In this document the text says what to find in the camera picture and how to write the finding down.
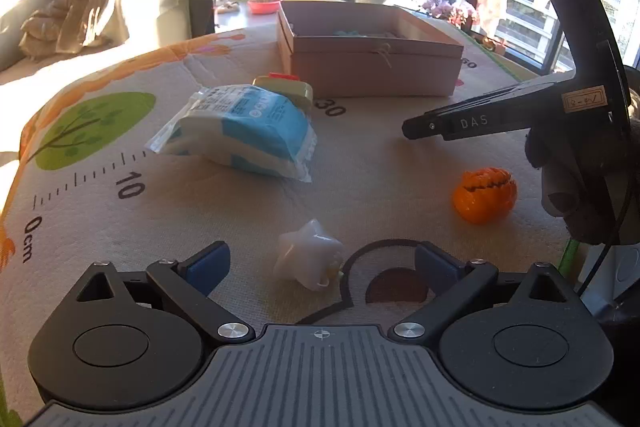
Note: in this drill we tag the beige cardboard box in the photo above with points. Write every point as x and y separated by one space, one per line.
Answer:
375 72

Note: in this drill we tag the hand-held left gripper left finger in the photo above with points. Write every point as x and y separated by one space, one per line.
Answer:
207 269

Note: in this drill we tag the person's right hand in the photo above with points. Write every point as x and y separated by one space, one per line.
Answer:
555 197

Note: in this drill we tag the small windowsill ornaments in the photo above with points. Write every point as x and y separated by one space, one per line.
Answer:
226 4

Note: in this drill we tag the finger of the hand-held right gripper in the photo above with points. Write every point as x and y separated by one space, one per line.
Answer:
470 124
495 94

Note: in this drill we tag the white sofa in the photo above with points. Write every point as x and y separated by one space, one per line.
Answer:
150 2

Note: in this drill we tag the orange pumpkin toy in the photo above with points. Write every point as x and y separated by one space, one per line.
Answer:
482 199

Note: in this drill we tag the olive tin with red lid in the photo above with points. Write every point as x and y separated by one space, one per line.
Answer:
295 89

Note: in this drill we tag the blue white wipes packet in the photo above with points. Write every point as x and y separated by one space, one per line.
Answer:
240 132

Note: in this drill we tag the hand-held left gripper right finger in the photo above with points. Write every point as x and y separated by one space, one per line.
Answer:
440 264

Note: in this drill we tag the purple flowers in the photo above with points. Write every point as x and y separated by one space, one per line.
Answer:
445 9

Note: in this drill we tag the white star toy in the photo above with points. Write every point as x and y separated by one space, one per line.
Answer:
307 252

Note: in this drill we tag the red bowl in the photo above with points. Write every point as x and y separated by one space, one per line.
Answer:
264 7

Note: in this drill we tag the printed ruler play mat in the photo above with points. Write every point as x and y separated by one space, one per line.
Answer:
225 217

